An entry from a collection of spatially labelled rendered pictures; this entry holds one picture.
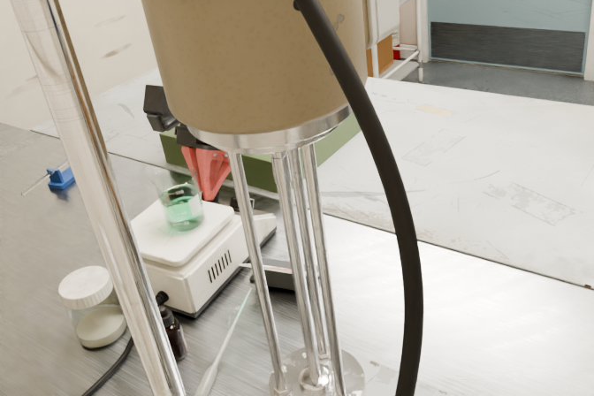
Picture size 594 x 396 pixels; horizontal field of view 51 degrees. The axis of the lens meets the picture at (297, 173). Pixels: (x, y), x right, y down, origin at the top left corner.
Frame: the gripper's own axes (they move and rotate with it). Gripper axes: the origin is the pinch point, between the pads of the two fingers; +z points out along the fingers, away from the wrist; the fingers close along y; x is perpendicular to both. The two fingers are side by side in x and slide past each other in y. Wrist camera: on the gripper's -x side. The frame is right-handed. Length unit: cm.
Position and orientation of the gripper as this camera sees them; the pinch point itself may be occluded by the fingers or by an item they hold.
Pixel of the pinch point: (206, 194)
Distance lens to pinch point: 89.2
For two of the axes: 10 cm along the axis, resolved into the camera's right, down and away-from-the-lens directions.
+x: 6.8, 0.2, 7.4
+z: -1.2, 9.9, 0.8
